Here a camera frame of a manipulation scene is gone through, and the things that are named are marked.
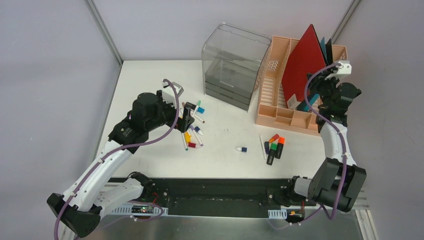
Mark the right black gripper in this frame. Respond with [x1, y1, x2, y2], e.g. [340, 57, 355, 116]
[306, 71, 341, 109]

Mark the teal notebook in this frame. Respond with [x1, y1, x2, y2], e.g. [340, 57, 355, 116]
[296, 37, 328, 112]

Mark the blue black marker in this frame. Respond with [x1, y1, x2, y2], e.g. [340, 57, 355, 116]
[197, 107, 205, 114]

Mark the red folder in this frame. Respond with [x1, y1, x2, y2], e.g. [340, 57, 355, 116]
[281, 24, 326, 110]

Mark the clear grey drawer box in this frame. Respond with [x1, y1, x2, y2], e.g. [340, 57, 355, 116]
[201, 22, 272, 111]

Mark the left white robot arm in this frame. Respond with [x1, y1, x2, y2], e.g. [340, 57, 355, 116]
[47, 88, 194, 240]

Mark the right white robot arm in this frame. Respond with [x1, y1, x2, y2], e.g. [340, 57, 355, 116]
[283, 73, 367, 213]

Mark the purple marker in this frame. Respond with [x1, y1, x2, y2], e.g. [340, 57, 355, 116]
[190, 126, 204, 147]

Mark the teal marker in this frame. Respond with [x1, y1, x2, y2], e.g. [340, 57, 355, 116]
[181, 132, 189, 151]

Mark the brown marker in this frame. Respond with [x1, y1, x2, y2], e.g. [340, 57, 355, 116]
[194, 114, 205, 124]

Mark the green cap marker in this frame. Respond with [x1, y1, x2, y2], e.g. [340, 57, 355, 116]
[193, 100, 201, 114]

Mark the peach file organizer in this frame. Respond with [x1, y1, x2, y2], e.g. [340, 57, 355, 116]
[255, 35, 349, 137]

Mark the small blue cap bottle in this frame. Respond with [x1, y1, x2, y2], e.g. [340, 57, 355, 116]
[235, 147, 247, 153]

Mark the orange highlighter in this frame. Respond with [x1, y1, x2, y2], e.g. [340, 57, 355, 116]
[275, 137, 285, 159]

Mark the small red-orange marker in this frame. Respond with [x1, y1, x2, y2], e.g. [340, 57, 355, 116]
[268, 134, 280, 143]

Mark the green highlighter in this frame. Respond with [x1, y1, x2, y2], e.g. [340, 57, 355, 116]
[266, 142, 278, 166]

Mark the white pen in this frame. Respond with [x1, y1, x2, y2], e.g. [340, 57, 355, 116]
[259, 134, 267, 160]

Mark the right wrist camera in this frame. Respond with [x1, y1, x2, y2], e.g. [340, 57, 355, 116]
[325, 60, 352, 80]

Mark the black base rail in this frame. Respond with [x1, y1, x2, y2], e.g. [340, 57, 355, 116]
[89, 177, 326, 220]

